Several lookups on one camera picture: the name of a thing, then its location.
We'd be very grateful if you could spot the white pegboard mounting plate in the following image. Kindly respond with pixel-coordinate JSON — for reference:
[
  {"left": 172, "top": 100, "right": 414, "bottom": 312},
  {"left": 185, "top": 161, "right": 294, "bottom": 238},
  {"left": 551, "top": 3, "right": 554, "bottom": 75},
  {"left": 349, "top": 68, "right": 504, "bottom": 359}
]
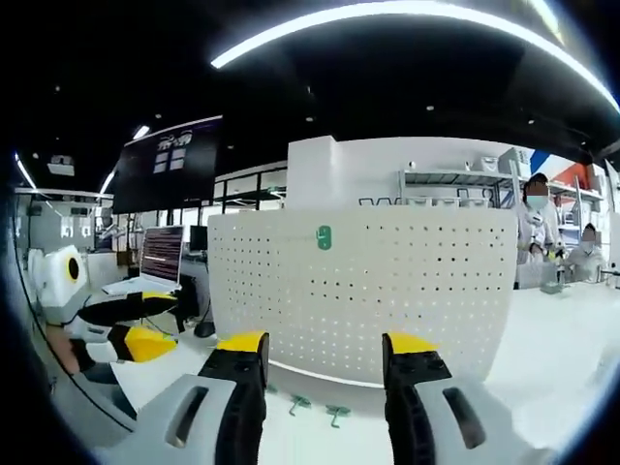
[{"left": 206, "top": 207, "right": 520, "bottom": 388}]

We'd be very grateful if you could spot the person's left hand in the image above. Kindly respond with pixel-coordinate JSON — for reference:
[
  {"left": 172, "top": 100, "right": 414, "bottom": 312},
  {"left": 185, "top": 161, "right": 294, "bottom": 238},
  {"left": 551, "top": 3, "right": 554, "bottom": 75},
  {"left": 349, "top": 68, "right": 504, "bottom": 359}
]
[{"left": 47, "top": 335, "right": 118, "bottom": 377}]

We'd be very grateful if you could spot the long ceiling light strip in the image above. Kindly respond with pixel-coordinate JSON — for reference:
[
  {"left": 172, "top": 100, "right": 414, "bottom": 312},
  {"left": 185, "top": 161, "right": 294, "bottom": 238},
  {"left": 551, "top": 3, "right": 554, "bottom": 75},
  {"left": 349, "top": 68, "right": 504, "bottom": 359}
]
[{"left": 210, "top": 1, "right": 620, "bottom": 117}]

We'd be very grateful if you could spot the black desk monitor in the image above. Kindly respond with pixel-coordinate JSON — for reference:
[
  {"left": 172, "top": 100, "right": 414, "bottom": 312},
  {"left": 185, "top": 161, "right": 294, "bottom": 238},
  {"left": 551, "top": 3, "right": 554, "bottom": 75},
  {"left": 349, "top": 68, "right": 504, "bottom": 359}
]
[{"left": 189, "top": 225, "right": 209, "bottom": 254}]

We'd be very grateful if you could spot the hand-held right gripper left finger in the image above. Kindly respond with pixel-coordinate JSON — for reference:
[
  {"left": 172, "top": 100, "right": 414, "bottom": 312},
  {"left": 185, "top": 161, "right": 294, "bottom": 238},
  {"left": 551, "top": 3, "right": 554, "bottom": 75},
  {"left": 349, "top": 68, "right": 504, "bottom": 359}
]
[{"left": 120, "top": 330, "right": 270, "bottom": 465}]

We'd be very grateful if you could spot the large dark wall screen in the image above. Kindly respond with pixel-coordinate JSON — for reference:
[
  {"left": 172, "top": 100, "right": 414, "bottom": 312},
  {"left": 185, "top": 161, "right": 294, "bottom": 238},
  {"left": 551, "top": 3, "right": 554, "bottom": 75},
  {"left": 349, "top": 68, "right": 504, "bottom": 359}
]
[{"left": 111, "top": 114, "right": 224, "bottom": 215}]

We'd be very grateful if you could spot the silver laptop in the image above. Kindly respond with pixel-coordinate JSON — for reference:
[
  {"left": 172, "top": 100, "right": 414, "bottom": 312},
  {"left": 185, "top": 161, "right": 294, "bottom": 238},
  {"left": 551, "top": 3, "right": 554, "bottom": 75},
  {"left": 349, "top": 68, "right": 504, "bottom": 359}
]
[{"left": 101, "top": 225, "right": 186, "bottom": 297}]

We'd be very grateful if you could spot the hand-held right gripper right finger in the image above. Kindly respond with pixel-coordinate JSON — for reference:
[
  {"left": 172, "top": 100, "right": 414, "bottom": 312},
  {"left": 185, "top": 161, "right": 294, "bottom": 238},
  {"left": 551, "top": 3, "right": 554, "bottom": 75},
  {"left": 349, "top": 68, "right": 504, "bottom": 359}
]
[{"left": 381, "top": 331, "right": 558, "bottom": 465}]

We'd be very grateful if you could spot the striped wall banner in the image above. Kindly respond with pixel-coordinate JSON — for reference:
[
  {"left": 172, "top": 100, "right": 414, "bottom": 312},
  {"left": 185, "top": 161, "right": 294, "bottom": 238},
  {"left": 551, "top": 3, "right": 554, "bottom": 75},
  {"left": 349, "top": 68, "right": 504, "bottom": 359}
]
[{"left": 530, "top": 148, "right": 590, "bottom": 175}]

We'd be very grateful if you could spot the large white storage crate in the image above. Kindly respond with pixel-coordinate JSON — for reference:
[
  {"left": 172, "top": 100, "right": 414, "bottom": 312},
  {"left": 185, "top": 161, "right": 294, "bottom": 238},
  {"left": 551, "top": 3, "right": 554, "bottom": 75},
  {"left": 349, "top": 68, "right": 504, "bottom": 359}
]
[{"left": 498, "top": 147, "right": 532, "bottom": 175}]

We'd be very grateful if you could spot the grey metal storage shelf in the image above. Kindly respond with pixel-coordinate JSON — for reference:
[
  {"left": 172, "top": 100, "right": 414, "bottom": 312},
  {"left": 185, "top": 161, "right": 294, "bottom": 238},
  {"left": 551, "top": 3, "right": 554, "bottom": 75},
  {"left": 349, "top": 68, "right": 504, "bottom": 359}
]
[{"left": 399, "top": 167, "right": 529, "bottom": 210}]

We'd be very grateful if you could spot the white ceiling projector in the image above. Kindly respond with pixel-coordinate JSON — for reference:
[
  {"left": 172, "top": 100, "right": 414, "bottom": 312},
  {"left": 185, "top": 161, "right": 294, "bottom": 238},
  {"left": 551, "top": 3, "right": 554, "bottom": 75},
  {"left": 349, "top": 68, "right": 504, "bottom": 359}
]
[{"left": 46, "top": 154, "right": 77, "bottom": 176}]

